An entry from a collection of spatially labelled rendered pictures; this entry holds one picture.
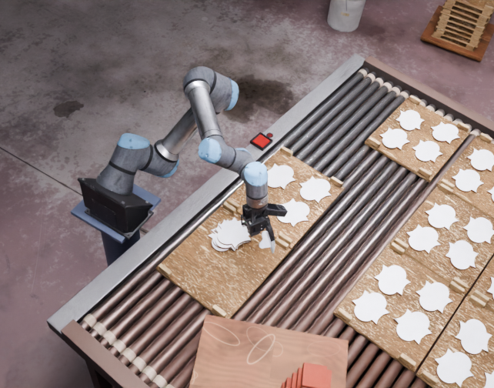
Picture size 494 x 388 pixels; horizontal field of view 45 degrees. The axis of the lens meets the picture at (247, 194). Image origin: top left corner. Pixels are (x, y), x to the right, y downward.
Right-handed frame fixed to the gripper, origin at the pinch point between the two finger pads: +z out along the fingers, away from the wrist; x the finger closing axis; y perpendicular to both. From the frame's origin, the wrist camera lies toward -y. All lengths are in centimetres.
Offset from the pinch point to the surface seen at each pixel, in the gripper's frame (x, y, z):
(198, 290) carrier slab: -3.8, 26.7, 15.6
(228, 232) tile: -18.3, 5.4, 8.3
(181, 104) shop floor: -201, -53, 68
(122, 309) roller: -11, 55, 16
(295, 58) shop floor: -208, -153, 68
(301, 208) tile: -17.8, -28.8, 12.3
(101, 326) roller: -8, 64, 16
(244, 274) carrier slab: -2.1, 8.1, 16.2
